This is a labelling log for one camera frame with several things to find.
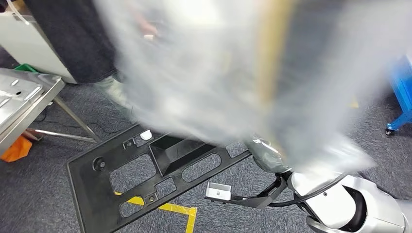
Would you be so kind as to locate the black plastic panel part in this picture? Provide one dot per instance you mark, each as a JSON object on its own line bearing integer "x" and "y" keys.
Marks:
{"x": 90, "y": 193}

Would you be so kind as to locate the white cabinet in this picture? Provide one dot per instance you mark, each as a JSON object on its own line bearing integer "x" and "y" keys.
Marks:
{"x": 25, "y": 45}

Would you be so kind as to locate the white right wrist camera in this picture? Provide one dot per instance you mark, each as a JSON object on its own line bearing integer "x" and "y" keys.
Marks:
{"x": 219, "y": 191}

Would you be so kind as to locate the green bin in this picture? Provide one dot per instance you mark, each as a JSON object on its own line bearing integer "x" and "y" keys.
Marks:
{"x": 25, "y": 68}

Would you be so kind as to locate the blue metal shelf rack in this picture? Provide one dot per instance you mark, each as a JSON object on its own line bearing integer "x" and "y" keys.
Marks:
{"x": 402, "y": 83}

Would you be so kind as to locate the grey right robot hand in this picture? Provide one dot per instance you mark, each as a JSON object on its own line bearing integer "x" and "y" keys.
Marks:
{"x": 268, "y": 159}

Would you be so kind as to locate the translucent plastic sheet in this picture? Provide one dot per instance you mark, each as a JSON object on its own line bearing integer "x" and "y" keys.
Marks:
{"x": 209, "y": 80}

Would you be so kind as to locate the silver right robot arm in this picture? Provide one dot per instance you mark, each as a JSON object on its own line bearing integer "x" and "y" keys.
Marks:
{"x": 331, "y": 205}

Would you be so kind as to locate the black camera bracket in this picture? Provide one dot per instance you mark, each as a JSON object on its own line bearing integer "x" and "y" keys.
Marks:
{"x": 257, "y": 201}

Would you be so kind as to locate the steel workbench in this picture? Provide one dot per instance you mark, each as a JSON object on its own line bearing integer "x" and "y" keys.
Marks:
{"x": 19, "y": 106}

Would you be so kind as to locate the orange bag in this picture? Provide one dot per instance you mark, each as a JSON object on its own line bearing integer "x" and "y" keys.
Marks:
{"x": 16, "y": 151}

